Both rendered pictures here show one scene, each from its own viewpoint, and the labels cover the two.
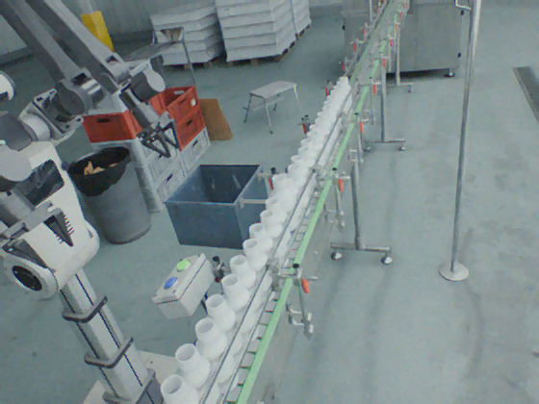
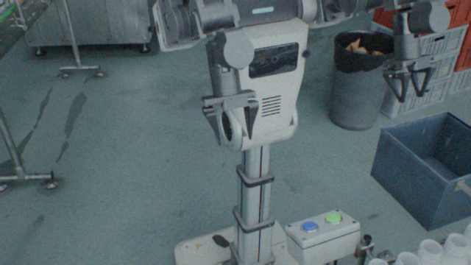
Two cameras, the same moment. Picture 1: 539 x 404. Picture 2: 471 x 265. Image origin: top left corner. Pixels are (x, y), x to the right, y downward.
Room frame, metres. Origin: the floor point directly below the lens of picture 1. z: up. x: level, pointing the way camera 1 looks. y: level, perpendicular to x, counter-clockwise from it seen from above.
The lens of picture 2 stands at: (0.18, -0.04, 1.79)
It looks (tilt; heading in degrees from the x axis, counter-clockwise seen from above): 35 degrees down; 44
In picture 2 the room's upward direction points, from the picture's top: straight up
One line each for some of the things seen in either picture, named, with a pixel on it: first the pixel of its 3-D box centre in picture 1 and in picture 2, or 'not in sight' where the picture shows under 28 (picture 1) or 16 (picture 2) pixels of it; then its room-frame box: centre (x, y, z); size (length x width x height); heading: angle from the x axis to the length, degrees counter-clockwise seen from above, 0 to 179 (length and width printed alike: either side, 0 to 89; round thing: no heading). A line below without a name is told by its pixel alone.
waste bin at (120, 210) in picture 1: (115, 197); (359, 82); (2.79, 1.17, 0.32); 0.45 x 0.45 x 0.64
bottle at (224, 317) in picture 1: (224, 330); not in sight; (0.59, 0.15, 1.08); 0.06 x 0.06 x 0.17
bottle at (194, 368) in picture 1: (197, 382); not in sight; (0.48, 0.20, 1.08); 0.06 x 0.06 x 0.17
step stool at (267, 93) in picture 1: (269, 104); not in sight; (4.55, -0.19, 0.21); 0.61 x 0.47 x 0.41; 29
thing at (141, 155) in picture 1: (135, 138); (416, 36); (3.33, 1.03, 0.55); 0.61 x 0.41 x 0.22; 163
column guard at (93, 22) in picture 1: (99, 37); not in sight; (10.66, 3.24, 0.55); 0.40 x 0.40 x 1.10; 65
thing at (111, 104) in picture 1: (115, 87); not in sight; (3.33, 1.04, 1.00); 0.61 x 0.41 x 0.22; 163
